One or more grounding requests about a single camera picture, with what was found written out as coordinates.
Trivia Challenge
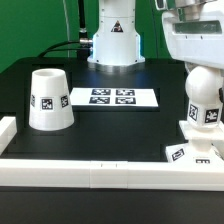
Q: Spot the white lamp bulb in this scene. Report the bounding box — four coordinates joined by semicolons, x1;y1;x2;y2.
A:
185;66;223;130

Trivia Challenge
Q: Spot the white lamp shade cone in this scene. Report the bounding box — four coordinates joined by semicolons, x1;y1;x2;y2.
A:
29;68;74;131

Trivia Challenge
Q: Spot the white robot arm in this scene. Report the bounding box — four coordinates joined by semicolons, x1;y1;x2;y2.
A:
88;0;224;71

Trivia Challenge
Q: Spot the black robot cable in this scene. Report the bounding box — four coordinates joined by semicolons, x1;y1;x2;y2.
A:
38;40;93;58

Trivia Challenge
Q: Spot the white marker sheet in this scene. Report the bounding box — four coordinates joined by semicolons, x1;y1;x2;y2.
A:
70;87;158;107

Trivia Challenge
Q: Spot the white left fence block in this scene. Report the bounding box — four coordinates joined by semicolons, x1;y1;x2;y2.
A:
0;116;17;155

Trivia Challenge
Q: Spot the black upright cable connector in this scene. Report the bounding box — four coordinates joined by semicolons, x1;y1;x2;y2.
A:
77;0;89;60

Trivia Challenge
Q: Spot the white front fence wall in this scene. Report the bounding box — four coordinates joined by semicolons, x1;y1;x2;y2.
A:
0;159;224;191

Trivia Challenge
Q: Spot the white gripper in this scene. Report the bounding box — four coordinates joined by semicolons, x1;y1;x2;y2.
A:
162;7;224;103

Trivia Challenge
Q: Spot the white lamp base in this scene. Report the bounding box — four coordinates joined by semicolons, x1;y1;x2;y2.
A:
165;121;224;165

